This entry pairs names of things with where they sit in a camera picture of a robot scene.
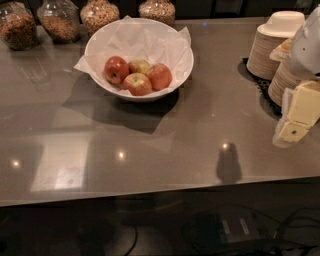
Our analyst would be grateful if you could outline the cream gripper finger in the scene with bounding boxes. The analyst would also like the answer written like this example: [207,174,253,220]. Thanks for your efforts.
[277,81,320,143]
[269,38,292,62]

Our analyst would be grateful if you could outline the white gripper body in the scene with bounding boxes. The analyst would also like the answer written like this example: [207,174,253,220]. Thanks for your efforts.
[289,6,320,80]

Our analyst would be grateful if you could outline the red apple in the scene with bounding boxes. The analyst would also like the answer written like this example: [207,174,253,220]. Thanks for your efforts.
[104,56,129,85]
[147,63,172,91]

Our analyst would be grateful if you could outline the red-yellow apple in front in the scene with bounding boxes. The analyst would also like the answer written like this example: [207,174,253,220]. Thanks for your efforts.
[122,73,153,96]

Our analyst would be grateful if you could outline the yellow-red apple at back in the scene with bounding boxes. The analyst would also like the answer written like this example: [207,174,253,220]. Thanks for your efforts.
[128,59,150,75]

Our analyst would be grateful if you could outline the white paper bowl liner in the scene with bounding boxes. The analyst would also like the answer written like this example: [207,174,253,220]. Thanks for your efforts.
[73,14,193,95]

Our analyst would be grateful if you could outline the white ceramic bowl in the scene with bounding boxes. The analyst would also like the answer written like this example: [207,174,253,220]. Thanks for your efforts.
[83,17,195,103]

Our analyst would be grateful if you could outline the rear stack paper bowls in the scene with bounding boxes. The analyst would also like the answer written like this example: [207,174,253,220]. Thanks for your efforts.
[246,11,305,80]

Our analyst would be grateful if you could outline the black rubber mat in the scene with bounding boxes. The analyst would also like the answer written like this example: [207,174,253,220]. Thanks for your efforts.
[246,69,281,116]

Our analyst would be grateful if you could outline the glass jar right cereal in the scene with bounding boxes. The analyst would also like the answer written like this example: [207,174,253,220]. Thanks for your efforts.
[138,0,175,26]

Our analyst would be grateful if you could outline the dark device under table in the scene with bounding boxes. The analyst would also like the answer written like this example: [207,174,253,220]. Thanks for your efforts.
[181,211,268,254]

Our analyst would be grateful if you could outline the glass jar colourful cereal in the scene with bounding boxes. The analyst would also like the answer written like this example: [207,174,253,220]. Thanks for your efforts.
[80,0,120,37]

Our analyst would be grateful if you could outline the glass jar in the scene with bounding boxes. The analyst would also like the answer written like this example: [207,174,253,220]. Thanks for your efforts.
[37,0,80,44]
[0,0,38,50]

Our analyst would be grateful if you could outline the glass jar far left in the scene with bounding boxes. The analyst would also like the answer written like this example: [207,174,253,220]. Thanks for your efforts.
[0,0,38,50]

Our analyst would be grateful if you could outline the black cable on floor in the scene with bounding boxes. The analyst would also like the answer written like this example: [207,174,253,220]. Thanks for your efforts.
[121,224,139,256]

